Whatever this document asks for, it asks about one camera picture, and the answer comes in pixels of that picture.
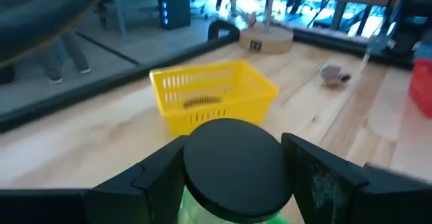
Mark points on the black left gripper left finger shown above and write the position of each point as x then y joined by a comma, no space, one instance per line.
152,183

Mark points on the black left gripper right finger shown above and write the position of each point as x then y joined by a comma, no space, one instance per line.
320,183

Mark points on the green sand hourglass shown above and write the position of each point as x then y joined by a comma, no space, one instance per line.
236,166

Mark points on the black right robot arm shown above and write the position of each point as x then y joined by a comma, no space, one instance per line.
408,31

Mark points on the yellow plastic basket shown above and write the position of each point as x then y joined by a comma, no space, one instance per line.
179,119

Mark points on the red plastic basket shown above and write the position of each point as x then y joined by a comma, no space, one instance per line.
422,89

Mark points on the black computer tower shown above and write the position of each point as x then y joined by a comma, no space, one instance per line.
173,13

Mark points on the grey metal desk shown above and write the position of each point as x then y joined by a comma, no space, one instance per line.
121,11

